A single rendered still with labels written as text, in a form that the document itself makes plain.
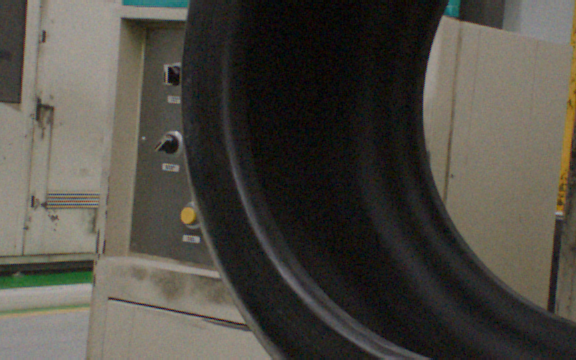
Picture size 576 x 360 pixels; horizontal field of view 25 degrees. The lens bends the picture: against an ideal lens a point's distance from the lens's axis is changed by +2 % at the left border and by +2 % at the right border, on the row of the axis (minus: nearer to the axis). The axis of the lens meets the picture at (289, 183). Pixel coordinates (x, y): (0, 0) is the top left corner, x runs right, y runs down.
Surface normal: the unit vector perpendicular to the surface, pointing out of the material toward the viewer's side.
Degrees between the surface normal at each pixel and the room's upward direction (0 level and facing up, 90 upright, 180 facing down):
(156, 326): 90
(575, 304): 90
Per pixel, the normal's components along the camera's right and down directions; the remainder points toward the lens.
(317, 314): -0.66, 0.15
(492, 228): 0.82, 0.10
